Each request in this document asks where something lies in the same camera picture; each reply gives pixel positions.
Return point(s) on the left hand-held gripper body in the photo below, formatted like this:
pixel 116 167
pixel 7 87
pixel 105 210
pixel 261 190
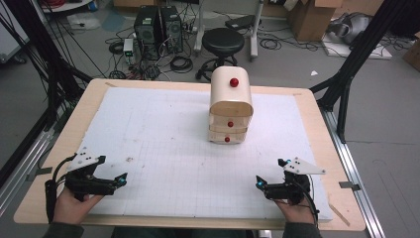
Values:
pixel 82 183

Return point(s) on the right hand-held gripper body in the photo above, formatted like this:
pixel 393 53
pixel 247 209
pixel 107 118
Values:
pixel 290 188

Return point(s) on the small wooden drawer cabinet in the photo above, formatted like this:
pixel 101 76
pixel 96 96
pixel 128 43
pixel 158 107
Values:
pixel 229 92

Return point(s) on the person's right hand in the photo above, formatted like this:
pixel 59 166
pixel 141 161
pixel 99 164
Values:
pixel 297 213

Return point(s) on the person's left hand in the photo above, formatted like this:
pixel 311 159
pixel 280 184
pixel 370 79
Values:
pixel 71 210

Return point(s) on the grey tape strip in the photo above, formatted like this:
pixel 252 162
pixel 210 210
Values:
pixel 349 185
pixel 41 172

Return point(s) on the white grid foam mat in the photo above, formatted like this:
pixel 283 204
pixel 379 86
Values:
pixel 165 148

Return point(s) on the thin wooden stick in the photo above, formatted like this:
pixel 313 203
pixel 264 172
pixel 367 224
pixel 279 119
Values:
pixel 339 214

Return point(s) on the wooden drawer red knob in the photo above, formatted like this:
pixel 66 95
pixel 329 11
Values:
pixel 228 125
pixel 226 139

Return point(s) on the white paper scrap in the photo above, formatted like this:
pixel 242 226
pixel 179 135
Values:
pixel 314 73

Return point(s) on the small grey power supply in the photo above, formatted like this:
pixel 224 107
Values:
pixel 128 49

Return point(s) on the white stand leg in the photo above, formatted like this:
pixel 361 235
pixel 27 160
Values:
pixel 199 29
pixel 255 36

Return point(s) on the black round stool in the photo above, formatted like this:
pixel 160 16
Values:
pixel 223 41

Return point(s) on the black computer tower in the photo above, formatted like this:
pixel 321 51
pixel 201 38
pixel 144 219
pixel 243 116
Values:
pixel 172 28
pixel 147 29

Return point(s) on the open cardboard box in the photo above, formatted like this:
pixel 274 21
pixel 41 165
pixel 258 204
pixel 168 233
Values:
pixel 310 20

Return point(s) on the white flat floor board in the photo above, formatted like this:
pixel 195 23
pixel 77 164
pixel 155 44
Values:
pixel 379 53

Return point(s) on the black flat pad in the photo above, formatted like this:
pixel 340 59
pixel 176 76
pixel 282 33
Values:
pixel 240 22

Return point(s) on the grey silver bag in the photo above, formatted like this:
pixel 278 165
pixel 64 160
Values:
pixel 350 26

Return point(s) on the white round table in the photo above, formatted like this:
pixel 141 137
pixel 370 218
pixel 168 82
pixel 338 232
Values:
pixel 66 5

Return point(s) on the brown cardboard box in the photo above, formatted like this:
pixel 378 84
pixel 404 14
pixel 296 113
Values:
pixel 412 53

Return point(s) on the aluminium rail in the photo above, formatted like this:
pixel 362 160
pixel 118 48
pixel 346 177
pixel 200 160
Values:
pixel 356 185
pixel 23 172

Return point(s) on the black metal frame stand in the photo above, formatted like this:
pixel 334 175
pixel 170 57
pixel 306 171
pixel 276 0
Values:
pixel 52 72
pixel 350 66

